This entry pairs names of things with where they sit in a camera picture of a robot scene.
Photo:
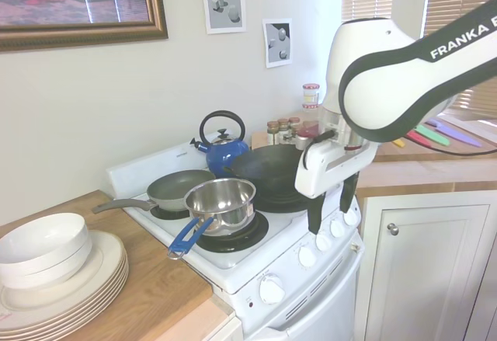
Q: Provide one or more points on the white cabinet with round knob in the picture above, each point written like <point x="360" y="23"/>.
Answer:
<point x="427" y="279"/>

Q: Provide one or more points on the purple knife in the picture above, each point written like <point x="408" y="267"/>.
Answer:
<point x="454" y="133"/>

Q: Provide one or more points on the light wooden cutting board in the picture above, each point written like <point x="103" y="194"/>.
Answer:
<point x="258" y="139"/>

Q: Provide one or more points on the white drawer cabinet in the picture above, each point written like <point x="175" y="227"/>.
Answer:
<point x="229" y="331"/>

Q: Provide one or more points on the white burner knob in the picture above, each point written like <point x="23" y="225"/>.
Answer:
<point x="337" y="228"/>
<point x="323" y="242"/>
<point x="307" y="257"/>
<point x="351" y="217"/>

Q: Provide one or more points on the large white oven knob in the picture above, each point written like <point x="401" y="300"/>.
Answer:
<point x="271" y="288"/>

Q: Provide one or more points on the red knife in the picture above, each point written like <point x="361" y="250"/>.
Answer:
<point x="418" y="138"/>

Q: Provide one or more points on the green knife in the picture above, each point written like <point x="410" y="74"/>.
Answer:
<point x="433" y="134"/>

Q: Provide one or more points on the white bowl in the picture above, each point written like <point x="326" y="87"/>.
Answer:
<point x="58" y="273"/>
<point x="42" y="236"/>

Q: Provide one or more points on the yellow knife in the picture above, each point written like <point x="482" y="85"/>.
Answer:
<point x="398" y="143"/>

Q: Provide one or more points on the white oven door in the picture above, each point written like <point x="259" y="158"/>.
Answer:
<point x="322" y="310"/>

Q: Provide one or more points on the cream dinner plate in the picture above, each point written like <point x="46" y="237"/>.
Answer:
<point x="118" y="286"/>
<point x="118" y="281"/>
<point x="105" y="255"/>
<point x="118" y="292"/>
<point x="118" y="275"/>
<point x="118" y="270"/>

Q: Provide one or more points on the spice jar copper lid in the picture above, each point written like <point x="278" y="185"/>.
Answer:
<point x="272" y="133"/>
<point x="283" y="131"/>
<point x="295" y="122"/>

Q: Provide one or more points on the grey frying pan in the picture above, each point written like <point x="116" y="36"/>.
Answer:
<point x="178" y="187"/>

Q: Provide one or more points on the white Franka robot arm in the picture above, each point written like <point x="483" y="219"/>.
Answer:
<point x="372" y="84"/>

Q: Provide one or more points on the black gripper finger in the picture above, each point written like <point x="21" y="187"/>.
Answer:
<point x="348" y="195"/>
<point x="316" y="214"/>

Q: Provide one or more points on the silver round cabinet knob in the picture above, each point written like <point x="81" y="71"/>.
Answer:
<point x="393" y="229"/>

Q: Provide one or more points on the white electric stove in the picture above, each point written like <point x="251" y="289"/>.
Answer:
<point x="229" y="267"/>

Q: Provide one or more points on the black stove burner coil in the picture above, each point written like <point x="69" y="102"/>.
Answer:
<point x="279" y="206"/>
<point x="240" y="242"/>
<point x="161" y="213"/>

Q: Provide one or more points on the brown wooden counter board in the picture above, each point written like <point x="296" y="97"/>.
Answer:
<point x="155" y="263"/>

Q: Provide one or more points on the glass jar red checkered lid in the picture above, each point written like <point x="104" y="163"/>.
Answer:
<point x="310" y="112"/>
<point x="310" y="94"/>

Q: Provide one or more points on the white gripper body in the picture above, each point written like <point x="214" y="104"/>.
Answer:
<point x="330" y="174"/>

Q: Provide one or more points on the grey geometric shapes paper print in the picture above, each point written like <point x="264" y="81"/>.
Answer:
<point x="223" y="3"/>
<point x="277" y="44"/>

